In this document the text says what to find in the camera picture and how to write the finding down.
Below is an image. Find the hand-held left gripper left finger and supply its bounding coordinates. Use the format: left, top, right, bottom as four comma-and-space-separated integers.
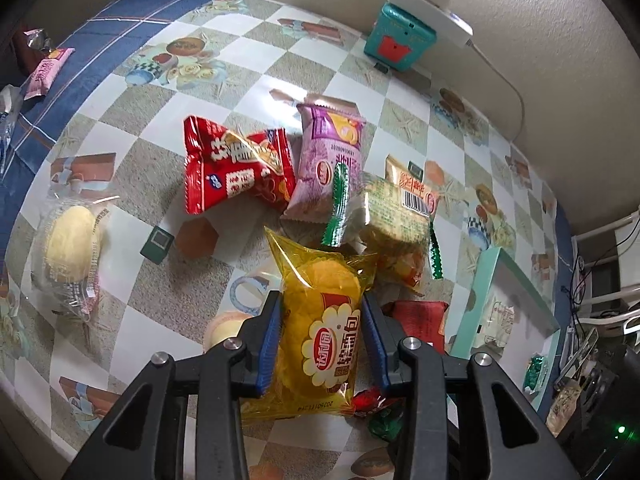
62, 290, 283, 480

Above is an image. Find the orange snack packet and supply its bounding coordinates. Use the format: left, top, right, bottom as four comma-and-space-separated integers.
385, 155, 441, 218

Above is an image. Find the small red candy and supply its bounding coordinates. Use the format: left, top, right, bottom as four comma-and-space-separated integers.
352, 387, 396, 418

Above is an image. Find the clear wrapped candy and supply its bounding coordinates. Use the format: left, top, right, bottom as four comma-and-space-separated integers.
22, 29, 53, 53

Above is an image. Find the clear packet with yellow cake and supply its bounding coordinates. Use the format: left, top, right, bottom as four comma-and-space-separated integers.
31, 195, 118, 321
202, 310, 261, 356

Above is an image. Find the clear plastic packet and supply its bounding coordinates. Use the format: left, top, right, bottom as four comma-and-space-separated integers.
0, 85, 23, 176

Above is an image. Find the green wrapped candy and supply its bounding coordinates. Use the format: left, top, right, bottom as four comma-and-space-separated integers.
522, 354, 546, 393
367, 402, 406, 441

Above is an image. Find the white power strip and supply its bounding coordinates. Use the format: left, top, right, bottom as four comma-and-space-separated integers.
387, 0, 473, 51

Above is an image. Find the clear plastic bag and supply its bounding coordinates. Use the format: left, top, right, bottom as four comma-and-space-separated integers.
545, 380, 583, 436

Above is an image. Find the purple snack packet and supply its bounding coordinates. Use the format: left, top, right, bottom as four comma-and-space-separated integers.
280, 102, 366, 223

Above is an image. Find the yellow snack packet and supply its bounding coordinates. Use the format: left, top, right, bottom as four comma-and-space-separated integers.
240, 227, 378, 421

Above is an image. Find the pink snack packet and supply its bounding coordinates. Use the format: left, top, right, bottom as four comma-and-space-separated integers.
22, 47, 76, 101

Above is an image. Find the dark red snack packet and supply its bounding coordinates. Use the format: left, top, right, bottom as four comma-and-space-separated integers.
382, 300, 448, 356

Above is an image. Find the white rack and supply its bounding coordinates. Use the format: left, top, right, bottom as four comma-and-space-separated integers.
570, 210, 640, 341

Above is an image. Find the teal cardboard box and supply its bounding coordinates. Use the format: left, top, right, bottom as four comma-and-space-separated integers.
446, 246, 563, 413

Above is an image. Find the large red snack packet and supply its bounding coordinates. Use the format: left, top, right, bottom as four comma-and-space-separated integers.
182, 116, 296, 216

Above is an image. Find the teal box-shaped device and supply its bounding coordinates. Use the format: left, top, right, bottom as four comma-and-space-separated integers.
363, 2, 438, 73

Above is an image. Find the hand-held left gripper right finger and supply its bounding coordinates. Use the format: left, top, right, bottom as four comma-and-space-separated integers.
361, 291, 583, 480

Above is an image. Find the clear orange-print snack packet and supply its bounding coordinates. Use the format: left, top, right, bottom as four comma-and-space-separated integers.
375, 250, 427, 292

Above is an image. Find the white cable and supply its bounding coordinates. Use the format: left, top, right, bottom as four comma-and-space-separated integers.
467, 40, 527, 142

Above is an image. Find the clear green-edged biscuit packet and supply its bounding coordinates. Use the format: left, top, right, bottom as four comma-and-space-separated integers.
320, 162, 446, 281

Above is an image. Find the checkered printed tablecloth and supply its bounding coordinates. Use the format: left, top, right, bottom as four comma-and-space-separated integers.
0, 0, 563, 480

